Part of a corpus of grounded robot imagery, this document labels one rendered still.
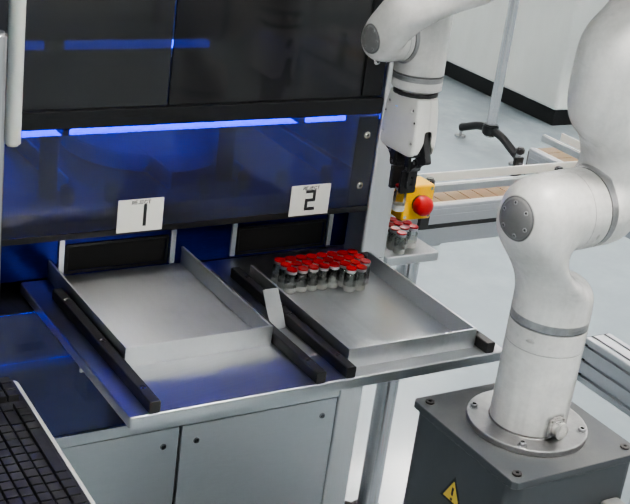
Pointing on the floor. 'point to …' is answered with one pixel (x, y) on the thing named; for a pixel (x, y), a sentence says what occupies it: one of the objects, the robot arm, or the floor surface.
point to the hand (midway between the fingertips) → (402, 178)
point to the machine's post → (374, 226)
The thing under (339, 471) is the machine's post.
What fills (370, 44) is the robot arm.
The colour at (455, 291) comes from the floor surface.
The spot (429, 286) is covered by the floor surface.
